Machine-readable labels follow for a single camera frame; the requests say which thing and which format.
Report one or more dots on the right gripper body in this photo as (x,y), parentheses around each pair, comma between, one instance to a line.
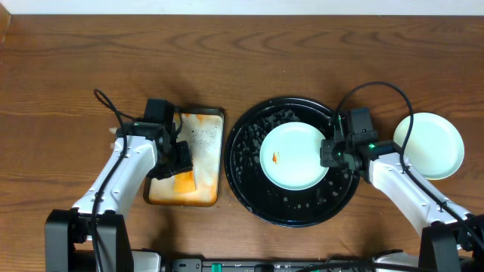
(333,152)

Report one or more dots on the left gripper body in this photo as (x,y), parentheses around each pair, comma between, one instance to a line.
(181,162)

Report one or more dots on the green and yellow sponge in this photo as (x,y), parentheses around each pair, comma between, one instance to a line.
(184,182)

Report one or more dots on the light blue plate front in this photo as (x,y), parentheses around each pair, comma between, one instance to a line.
(290,156)

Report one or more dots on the light green plate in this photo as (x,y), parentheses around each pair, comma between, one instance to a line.
(435,147)

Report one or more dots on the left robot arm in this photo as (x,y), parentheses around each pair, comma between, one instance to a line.
(92,235)

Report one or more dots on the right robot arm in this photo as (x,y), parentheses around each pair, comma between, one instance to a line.
(451,238)

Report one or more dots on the rectangular black soapy tray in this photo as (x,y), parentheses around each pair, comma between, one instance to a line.
(203,130)

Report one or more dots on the round black tray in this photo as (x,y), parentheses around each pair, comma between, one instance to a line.
(254,190)

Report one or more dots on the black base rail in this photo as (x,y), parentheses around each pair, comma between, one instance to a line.
(242,266)

